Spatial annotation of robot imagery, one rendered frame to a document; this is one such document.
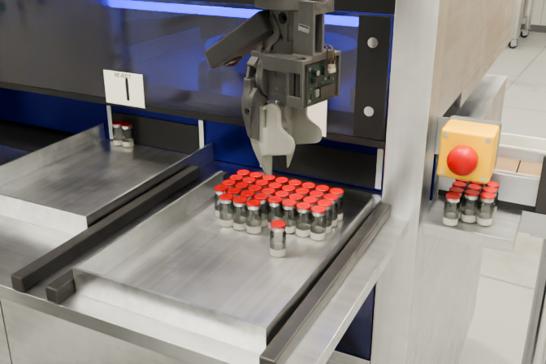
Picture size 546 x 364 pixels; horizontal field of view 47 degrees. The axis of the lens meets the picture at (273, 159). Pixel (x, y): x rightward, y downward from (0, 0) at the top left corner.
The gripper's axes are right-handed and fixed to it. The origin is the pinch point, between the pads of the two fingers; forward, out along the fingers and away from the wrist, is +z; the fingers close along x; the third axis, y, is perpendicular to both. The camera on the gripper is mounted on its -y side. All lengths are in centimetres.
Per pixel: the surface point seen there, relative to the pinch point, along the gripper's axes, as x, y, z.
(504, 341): 123, -6, 103
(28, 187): -8.2, -46.8, 14.3
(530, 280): 166, -13, 103
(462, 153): 21.4, 15.1, 1.8
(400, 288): 22.7, 6.9, 27.1
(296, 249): 4.4, 0.3, 14.5
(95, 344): 7, -57, 60
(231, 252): -1.7, -5.9, 14.5
